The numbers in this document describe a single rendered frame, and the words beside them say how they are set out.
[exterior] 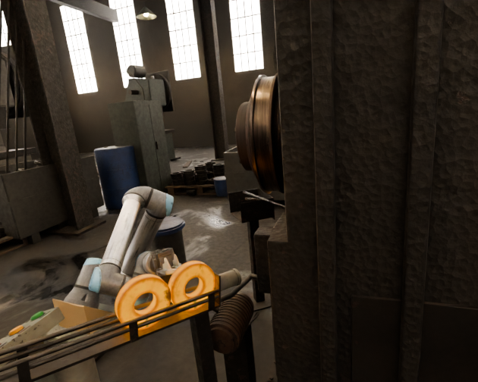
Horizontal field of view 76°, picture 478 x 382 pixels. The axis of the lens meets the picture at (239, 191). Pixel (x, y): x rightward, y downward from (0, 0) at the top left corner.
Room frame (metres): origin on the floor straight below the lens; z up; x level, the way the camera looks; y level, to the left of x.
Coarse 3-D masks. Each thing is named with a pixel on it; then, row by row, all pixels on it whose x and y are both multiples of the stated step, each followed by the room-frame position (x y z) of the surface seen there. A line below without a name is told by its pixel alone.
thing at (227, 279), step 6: (234, 270) 0.96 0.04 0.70; (222, 276) 0.93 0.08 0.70; (228, 276) 0.93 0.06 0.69; (234, 276) 0.94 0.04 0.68; (240, 276) 0.95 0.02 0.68; (222, 282) 0.91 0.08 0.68; (228, 282) 0.92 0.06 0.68; (234, 282) 0.93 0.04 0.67; (240, 282) 0.94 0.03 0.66; (222, 288) 0.90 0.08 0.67
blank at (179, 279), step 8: (184, 264) 0.87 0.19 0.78; (192, 264) 0.87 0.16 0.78; (200, 264) 0.88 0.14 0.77; (176, 272) 0.85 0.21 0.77; (184, 272) 0.84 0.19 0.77; (192, 272) 0.86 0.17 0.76; (200, 272) 0.87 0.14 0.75; (208, 272) 0.89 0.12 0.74; (176, 280) 0.83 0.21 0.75; (184, 280) 0.84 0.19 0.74; (200, 280) 0.89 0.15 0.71; (208, 280) 0.89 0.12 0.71; (176, 288) 0.82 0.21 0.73; (184, 288) 0.84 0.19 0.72; (200, 288) 0.88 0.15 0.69; (208, 288) 0.89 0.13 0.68; (176, 296) 0.82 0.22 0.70; (184, 296) 0.84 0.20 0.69; (192, 296) 0.86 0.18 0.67
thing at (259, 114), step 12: (264, 84) 1.15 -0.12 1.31; (252, 96) 1.10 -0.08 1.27; (264, 96) 1.10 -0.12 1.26; (252, 108) 1.08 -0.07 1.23; (264, 108) 1.07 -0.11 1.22; (252, 120) 1.06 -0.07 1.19; (264, 120) 1.06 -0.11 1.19; (252, 132) 1.05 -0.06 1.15; (264, 132) 1.05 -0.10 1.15; (252, 144) 1.05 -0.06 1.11; (264, 144) 1.05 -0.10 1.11; (252, 156) 1.06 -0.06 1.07; (264, 156) 1.05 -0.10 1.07; (264, 168) 1.07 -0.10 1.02; (264, 180) 1.10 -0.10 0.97; (264, 192) 1.17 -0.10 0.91
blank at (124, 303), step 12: (144, 276) 0.79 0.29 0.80; (156, 276) 0.81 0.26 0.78; (132, 288) 0.75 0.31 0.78; (144, 288) 0.77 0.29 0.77; (156, 288) 0.79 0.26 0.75; (168, 288) 0.81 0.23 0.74; (120, 300) 0.73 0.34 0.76; (132, 300) 0.75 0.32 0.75; (156, 300) 0.79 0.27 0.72; (168, 300) 0.81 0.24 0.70; (120, 312) 0.73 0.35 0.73; (132, 312) 0.75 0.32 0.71; (144, 312) 0.78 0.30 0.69
